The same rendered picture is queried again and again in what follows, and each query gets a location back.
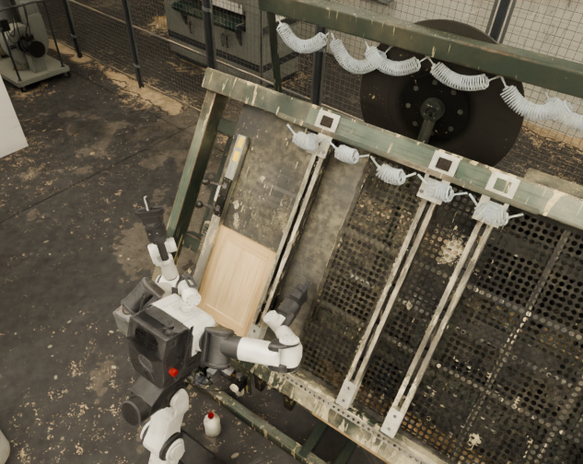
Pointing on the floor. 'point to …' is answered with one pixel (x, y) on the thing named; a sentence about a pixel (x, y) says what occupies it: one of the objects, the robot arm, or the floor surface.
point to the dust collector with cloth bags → (20, 41)
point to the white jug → (212, 424)
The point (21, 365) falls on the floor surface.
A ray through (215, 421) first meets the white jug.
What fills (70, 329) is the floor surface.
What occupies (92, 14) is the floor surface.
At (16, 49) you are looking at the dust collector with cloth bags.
